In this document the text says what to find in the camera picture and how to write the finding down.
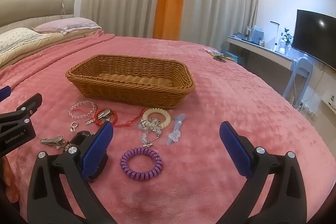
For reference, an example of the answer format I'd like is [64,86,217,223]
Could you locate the purple spiral hair tie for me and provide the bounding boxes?
[120,148,163,181]

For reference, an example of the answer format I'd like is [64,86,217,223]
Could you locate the lilac pillow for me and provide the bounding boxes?
[33,17,102,35]

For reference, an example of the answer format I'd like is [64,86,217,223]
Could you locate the black rhinestone hair accessory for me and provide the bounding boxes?
[64,130,94,152]

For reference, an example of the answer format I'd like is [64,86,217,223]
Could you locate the white flower vase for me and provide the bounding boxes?
[278,26,293,55]

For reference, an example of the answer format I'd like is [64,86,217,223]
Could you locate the white desk lamp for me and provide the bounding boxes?
[270,21,282,53]

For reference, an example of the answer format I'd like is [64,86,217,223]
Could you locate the black television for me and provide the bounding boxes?
[291,9,336,71]

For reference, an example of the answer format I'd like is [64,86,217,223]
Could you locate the books on desk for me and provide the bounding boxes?
[245,25,265,44]

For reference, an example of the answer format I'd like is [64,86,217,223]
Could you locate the silver teardrop hair clip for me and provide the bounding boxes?
[86,108,112,125]

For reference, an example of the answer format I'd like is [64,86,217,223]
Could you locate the light blue chair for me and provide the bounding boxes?
[282,54,314,107]

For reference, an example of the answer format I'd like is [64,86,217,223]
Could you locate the teal storage box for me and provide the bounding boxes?
[226,52,243,63]

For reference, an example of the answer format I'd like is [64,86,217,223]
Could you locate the brown wicker basket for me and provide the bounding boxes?
[65,54,195,110]

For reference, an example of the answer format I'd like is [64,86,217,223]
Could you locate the white desk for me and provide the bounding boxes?
[227,34,296,71]

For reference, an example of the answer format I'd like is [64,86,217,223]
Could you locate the beige folded quilt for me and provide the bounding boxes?
[0,29,102,69]

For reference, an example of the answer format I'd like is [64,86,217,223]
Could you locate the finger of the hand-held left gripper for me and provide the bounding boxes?
[0,86,12,103]
[0,93,43,133]

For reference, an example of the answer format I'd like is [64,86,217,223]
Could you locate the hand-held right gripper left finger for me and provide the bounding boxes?
[27,121,118,224]

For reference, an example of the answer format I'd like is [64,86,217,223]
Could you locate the cream spiral hair tie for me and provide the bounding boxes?
[142,107,172,131]

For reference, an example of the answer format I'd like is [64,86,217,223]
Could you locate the person's left hand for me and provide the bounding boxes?
[0,158,20,203]

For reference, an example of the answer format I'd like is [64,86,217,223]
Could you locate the clear crystal charm bracelet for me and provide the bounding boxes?
[138,119,163,148]

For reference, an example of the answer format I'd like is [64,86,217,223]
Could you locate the red string bracelet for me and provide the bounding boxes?
[95,108,146,128]

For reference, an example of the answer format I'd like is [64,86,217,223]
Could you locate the clear bead bracelet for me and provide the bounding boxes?
[69,101,98,119]

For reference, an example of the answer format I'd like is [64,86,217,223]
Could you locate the light blue hair clip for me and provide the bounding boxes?
[165,113,186,146]

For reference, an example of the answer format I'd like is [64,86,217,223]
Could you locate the white floral pillow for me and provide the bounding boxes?
[0,27,50,55]

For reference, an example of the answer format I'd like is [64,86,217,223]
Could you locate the pink fleece blanket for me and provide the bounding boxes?
[0,31,329,224]

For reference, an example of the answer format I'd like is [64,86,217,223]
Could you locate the beige upholstered headboard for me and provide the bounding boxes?
[0,0,76,28]

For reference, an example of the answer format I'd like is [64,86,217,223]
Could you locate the white power strip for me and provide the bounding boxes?
[298,102,316,119]

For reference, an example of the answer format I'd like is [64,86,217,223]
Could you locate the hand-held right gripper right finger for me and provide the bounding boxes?
[218,121,311,224]

